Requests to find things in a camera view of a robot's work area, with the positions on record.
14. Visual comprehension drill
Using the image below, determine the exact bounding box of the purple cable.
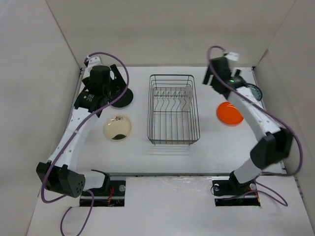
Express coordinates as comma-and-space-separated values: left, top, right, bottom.
206, 45, 303, 207
40, 51, 130, 236

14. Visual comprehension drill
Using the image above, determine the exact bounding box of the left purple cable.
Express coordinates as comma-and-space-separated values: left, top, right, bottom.
40, 51, 130, 236

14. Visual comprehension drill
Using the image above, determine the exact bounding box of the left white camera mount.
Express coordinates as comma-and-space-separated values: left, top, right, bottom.
84, 56, 103, 70

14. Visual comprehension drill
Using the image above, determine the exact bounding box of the clear glass plate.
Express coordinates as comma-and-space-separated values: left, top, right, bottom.
180, 85, 193, 112

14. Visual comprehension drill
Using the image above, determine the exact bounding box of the grey wire dish rack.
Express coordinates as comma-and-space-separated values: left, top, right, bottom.
147, 74, 200, 145

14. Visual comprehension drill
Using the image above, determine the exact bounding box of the blue patterned ceramic plate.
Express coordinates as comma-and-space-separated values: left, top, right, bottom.
248, 83, 263, 101

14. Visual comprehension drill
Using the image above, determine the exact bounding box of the cream plate with flower pattern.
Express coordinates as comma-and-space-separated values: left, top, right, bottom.
103, 115, 132, 141

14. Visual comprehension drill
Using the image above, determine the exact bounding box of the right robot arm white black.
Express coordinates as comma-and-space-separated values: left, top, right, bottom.
203, 55, 293, 197

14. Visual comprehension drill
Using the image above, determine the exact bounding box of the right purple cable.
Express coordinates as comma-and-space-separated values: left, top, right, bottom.
206, 45, 303, 207

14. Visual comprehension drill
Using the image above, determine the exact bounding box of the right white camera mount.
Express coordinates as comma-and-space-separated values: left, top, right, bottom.
224, 52, 239, 62

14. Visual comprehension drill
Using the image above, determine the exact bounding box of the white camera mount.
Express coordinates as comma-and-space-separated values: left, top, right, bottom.
224, 52, 239, 62
84, 56, 103, 70

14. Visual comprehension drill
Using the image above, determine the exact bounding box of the black round plate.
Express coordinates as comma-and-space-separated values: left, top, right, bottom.
111, 88, 133, 108

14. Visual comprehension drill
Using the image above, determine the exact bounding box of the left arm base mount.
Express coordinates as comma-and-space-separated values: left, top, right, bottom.
91, 177, 126, 207

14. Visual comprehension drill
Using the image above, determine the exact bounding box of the orange round plate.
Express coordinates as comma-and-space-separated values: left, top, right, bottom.
216, 101, 244, 126

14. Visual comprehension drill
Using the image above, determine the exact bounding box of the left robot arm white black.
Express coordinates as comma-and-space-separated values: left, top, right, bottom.
36, 64, 129, 203

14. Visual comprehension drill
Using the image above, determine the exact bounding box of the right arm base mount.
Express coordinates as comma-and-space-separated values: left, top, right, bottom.
210, 177, 260, 207

